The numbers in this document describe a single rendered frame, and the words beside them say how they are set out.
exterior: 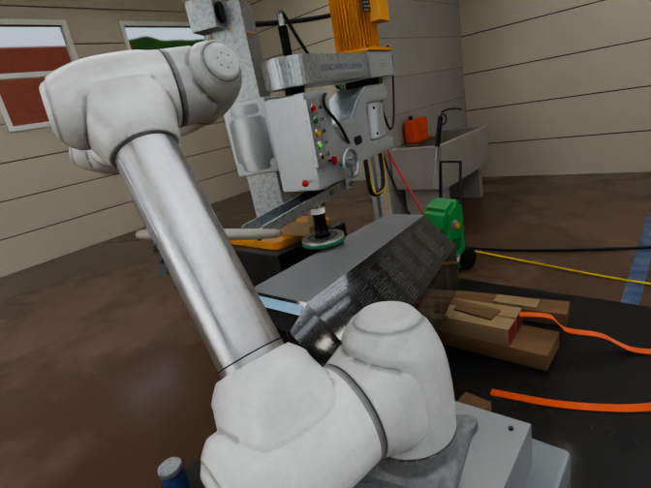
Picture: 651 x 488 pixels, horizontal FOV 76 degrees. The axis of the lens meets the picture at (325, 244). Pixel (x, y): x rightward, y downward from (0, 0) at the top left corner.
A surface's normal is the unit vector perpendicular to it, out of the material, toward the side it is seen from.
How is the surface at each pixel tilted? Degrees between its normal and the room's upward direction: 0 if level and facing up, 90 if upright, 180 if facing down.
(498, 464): 3
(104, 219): 90
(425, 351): 64
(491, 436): 3
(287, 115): 90
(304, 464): 59
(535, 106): 90
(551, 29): 90
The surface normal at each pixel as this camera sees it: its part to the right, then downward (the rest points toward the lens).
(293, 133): -0.52, 0.36
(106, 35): 0.75, 0.07
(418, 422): 0.51, 0.18
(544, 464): -0.18, -0.93
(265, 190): -0.19, 0.35
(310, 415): 0.34, -0.46
